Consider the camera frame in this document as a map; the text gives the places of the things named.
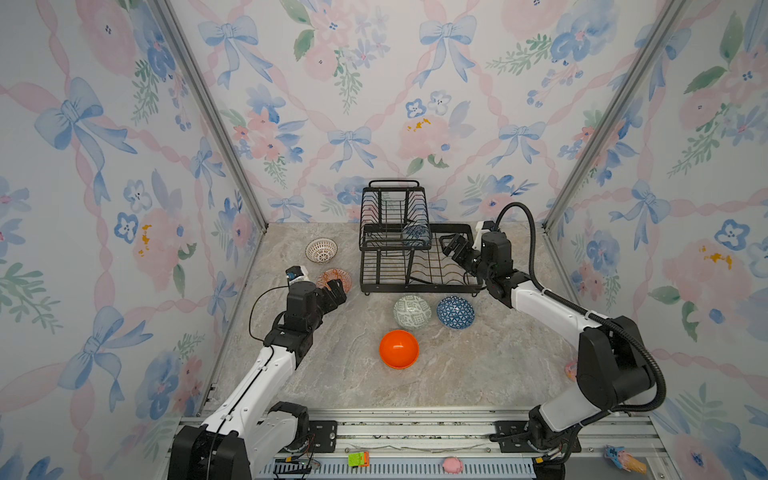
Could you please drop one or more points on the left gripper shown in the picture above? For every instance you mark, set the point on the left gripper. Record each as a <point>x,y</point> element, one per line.
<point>329,302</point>

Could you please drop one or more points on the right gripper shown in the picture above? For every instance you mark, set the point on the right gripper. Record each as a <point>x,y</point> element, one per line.
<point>461,252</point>

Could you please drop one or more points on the red patterned bowl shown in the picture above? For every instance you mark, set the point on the red patterned bowl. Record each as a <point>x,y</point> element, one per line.
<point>335,274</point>

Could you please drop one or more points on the black wire dish rack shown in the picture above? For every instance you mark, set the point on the black wire dish rack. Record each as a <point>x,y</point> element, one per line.
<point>402,249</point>

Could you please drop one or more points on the blue floral bowl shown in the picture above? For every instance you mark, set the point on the blue floral bowl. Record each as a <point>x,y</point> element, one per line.
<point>417,236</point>

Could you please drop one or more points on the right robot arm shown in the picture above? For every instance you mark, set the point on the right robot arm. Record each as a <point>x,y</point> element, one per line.
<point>615,371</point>

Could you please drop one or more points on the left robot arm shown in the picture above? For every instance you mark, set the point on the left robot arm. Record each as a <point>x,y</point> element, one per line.
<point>246,432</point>

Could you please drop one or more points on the white lattice bowl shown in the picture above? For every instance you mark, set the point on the white lattice bowl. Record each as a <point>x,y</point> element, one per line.
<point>321,250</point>

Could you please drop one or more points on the dark blue patterned bowl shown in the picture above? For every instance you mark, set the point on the dark blue patterned bowl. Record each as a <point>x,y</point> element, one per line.
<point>455,313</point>

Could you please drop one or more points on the green patterned bowl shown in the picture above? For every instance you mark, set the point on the green patterned bowl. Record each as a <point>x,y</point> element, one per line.
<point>412,312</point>

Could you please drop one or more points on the orange plastic bowl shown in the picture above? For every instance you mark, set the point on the orange plastic bowl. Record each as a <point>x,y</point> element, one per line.
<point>399,349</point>

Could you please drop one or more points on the pink lidded cup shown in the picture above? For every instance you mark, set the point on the pink lidded cup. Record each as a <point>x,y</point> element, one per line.
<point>571,370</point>

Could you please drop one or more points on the green orange small toy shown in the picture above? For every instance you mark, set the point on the green orange small toy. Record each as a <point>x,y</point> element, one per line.
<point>358,460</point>

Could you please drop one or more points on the pink round toy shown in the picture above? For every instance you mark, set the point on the pink round toy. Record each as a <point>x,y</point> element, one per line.
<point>452,466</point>

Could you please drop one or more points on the ice cream cone toy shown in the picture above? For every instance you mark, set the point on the ice cream cone toy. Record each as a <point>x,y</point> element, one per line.
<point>623,460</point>

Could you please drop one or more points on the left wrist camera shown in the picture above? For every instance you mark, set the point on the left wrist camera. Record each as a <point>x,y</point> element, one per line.
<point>296,274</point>

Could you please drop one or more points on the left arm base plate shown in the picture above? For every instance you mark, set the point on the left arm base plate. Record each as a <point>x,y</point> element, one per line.
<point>318,436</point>

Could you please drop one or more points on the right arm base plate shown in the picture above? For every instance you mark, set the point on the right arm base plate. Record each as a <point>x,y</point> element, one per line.
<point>522,436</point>

